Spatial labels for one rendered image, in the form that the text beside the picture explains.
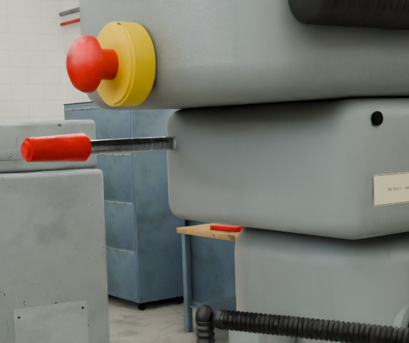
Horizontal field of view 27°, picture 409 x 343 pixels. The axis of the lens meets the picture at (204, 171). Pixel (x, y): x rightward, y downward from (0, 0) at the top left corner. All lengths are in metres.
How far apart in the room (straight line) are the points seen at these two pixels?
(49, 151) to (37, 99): 9.81
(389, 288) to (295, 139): 0.14
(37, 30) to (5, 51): 0.49
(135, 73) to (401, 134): 0.19
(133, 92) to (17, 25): 9.88
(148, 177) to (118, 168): 0.34
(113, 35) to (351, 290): 0.26
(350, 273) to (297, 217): 0.06
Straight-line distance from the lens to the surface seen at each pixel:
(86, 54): 0.59
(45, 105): 10.53
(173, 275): 8.28
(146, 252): 8.09
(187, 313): 7.22
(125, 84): 0.60
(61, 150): 0.69
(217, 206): 0.71
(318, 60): 0.56
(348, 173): 0.59
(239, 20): 0.55
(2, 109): 10.31
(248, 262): 0.74
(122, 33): 0.60
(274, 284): 0.72
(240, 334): 0.70
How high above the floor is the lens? 1.71
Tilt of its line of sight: 3 degrees down
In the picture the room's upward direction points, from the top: 2 degrees counter-clockwise
